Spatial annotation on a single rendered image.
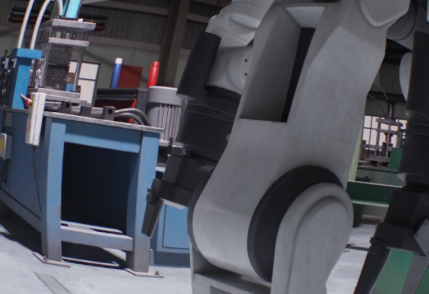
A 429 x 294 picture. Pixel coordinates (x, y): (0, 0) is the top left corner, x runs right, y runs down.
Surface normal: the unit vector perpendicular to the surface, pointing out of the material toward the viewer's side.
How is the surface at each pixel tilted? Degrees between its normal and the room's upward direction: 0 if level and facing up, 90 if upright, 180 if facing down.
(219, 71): 79
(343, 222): 90
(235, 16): 169
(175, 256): 90
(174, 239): 90
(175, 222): 90
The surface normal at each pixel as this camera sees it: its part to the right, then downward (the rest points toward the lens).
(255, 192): -0.69, -0.51
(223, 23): 0.18, 0.71
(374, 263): -0.78, -0.31
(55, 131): 0.61, 0.07
